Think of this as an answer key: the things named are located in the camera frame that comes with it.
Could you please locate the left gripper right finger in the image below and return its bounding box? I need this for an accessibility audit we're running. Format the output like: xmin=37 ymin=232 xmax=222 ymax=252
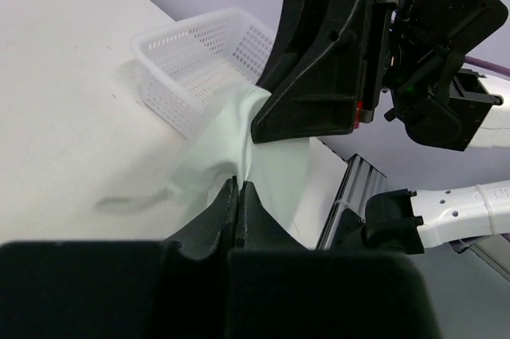
xmin=235 ymin=182 xmax=306 ymax=251

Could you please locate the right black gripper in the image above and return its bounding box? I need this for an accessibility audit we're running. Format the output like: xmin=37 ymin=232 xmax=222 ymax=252
xmin=251 ymin=0 xmax=401 ymax=144

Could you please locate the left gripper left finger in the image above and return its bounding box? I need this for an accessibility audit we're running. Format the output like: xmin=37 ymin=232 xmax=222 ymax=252
xmin=165 ymin=177 xmax=239 ymax=261

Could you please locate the white bra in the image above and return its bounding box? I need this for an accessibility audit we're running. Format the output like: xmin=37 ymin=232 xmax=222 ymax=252
xmin=94 ymin=82 xmax=311 ymax=240

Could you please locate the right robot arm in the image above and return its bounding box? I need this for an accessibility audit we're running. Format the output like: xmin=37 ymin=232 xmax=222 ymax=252
xmin=251 ymin=0 xmax=509 ymax=254

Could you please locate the white plastic mesh basket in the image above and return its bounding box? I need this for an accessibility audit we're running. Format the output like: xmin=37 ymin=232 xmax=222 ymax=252
xmin=131 ymin=8 xmax=276 ymax=137

